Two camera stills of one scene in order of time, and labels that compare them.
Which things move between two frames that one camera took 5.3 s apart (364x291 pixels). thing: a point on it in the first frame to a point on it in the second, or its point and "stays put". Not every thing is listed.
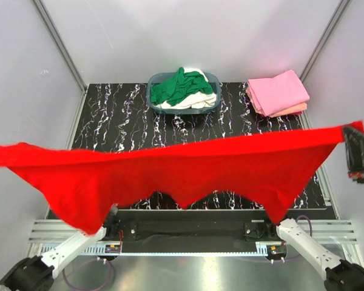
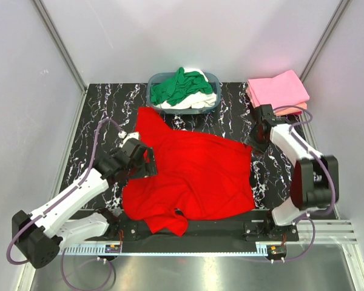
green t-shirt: [183, 85] stays put
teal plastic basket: [158, 77] stays put
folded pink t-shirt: [275, 94] stays put
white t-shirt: [202, 100] stays put
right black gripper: [361, 153] to [259, 148]
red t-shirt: [81, 185] to [197, 174]
